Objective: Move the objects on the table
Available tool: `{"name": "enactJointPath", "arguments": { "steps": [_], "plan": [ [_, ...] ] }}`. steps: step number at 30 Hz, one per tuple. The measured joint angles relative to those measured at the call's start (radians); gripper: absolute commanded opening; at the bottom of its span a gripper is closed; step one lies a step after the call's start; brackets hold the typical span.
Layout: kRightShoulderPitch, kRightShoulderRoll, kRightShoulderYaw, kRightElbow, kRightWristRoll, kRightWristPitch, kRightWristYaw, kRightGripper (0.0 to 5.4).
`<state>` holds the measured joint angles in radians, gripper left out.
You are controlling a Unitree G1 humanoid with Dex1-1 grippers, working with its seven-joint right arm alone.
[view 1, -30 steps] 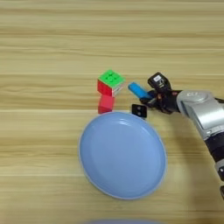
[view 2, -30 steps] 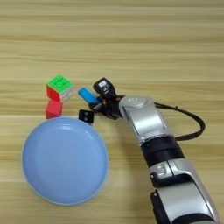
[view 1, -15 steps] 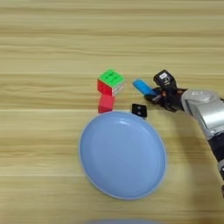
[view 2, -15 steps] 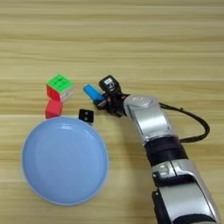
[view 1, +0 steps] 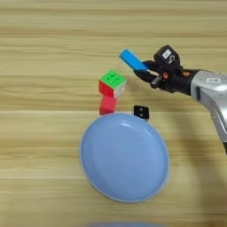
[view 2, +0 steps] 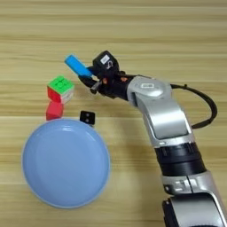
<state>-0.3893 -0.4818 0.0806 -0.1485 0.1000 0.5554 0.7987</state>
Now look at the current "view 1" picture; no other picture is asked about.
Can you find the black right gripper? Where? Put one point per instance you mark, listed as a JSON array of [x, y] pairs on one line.
[[177, 81]]

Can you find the blue rectangular block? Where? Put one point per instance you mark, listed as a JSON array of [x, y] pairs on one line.
[[131, 59]]

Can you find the multicolour Rubik's cube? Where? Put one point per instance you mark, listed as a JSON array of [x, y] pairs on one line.
[[112, 79]]

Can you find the red cube block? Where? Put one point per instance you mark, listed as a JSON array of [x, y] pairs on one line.
[[108, 105]]

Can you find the light blue round plate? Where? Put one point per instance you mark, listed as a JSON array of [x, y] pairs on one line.
[[124, 159]]

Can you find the black box with white label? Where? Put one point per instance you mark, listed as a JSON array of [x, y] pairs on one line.
[[167, 56]]

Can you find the small black and white square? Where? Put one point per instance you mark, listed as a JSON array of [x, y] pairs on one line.
[[141, 112]]

